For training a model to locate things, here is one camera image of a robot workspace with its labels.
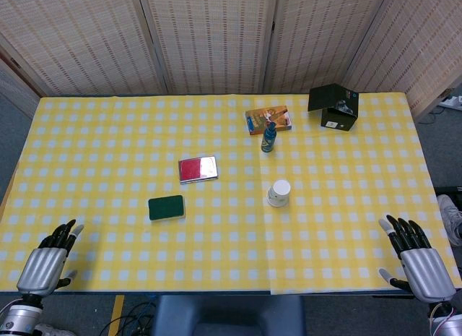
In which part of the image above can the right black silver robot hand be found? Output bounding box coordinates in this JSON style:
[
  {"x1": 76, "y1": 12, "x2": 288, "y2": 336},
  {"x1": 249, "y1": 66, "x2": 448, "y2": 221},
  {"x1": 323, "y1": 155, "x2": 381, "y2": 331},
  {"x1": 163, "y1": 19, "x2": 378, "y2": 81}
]
[{"x1": 378, "y1": 215, "x2": 457, "y2": 303}]

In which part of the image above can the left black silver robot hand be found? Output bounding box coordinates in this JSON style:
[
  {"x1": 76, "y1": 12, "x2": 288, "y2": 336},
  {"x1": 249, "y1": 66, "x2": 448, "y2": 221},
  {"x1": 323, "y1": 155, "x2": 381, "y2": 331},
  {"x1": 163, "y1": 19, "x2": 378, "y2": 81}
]
[{"x1": 16, "y1": 219, "x2": 85, "y2": 298}]

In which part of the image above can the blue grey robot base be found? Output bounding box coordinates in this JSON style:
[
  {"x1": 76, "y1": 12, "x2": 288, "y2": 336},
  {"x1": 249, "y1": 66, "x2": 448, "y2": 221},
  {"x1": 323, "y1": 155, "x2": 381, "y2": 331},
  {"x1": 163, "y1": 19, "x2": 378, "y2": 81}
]
[{"x1": 152, "y1": 295, "x2": 308, "y2": 336}]

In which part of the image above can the white sneaker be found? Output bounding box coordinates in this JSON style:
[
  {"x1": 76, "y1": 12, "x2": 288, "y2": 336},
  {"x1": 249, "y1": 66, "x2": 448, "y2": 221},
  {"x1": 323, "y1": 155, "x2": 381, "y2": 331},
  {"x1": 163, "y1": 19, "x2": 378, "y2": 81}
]
[
  {"x1": 437, "y1": 194, "x2": 462, "y2": 247},
  {"x1": 32, "y1": 322, "x2": 71, "y2": 336}
]

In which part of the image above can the green yellow sponge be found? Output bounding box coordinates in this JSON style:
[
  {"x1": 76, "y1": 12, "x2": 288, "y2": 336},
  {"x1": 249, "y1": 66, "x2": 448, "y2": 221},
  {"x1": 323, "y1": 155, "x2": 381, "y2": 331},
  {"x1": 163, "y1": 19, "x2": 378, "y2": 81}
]
[{"x1": 147, "y1": 194, "x2": 187, "y2": 223}]

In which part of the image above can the white power strip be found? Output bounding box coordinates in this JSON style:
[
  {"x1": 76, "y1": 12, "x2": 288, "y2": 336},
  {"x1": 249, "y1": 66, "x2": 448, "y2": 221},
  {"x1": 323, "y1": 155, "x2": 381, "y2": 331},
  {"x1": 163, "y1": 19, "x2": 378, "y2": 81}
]
[{"x1": 439, "y1": 95, "x2": 462, "y2": 111}]

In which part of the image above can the yellow white checkered tablecloth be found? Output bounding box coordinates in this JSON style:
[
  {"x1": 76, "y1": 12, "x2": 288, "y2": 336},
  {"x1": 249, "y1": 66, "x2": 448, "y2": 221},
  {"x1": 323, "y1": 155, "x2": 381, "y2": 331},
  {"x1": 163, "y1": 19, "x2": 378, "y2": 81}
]
[{"x1": 0, "y1": 92, "x2": 462, "y2": 296}]

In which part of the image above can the red silver metal case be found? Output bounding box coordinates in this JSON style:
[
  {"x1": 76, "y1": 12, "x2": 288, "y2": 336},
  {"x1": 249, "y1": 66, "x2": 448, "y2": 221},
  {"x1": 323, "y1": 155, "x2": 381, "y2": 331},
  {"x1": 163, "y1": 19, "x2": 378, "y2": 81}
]
[{"x1": 178, "y1": 155, "x2": 220, "y2": 185}]

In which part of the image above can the black box with open lid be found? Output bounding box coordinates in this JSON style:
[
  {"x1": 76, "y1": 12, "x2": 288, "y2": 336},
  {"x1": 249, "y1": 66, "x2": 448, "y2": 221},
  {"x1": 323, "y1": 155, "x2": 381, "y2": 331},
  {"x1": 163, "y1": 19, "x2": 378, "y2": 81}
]
[{"x1": 307, "y1": 82, "x2": 359, "y2": 134}]

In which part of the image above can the blue spray bottle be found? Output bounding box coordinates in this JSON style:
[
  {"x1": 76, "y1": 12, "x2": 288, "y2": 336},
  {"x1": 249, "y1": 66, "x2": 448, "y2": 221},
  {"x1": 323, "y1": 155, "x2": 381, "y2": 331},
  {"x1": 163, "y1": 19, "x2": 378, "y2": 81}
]
[{"x1": 261, "y1": 121, "x2": 278, "y2": 154}]

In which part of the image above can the colourful card box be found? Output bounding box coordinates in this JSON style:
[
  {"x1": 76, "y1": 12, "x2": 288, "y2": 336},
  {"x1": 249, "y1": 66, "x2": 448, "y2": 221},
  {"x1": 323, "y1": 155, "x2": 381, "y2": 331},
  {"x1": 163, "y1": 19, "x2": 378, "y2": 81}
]
[{"x1": 245, "y1": 105, "x2": 293, "y2": 137}]

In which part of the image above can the black floor cable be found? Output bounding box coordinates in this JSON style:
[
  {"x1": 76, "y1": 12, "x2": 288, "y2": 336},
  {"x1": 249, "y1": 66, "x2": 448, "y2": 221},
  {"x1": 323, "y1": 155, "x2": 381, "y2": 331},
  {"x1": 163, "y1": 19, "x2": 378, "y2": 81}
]
[{"x1": 100, "y1": 300, "x2": 157, "y2": 336}]

